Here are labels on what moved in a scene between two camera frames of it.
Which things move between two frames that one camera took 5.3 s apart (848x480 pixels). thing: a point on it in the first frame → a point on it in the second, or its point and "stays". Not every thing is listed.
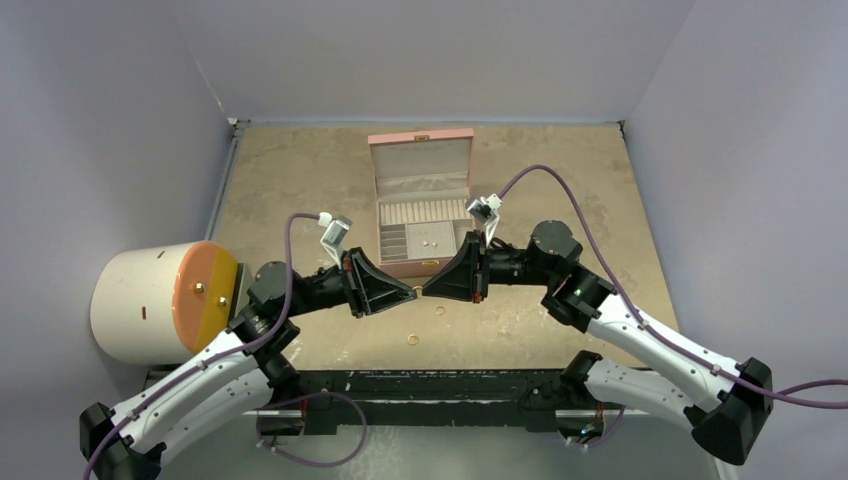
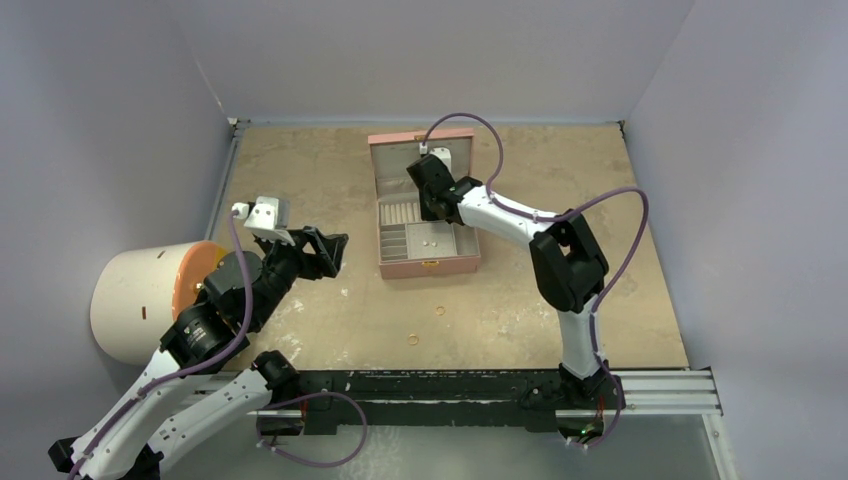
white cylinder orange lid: (157, 302) stays
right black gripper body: (476, 266) → (425, 177)
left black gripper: (366, 287) → (327, 247)
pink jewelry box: (423, 181) stays
